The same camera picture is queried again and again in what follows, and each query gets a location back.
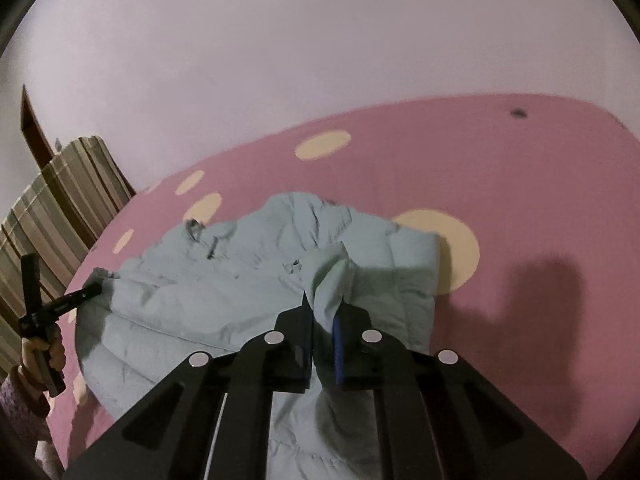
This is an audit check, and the dark red wooden headboard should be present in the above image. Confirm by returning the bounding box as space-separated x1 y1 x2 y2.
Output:
21 86 54 169

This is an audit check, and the purple knit sleeve forearm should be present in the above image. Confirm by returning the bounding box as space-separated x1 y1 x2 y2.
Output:
1 365 64 479

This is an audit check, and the pink blanket with cream dots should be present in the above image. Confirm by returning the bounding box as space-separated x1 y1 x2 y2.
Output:
72 96 639 478

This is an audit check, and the person's left hand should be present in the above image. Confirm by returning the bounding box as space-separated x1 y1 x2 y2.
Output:
18 324 66 399

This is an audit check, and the light blue quilted down jacket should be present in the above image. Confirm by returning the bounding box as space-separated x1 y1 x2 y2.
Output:
75 193 439 479

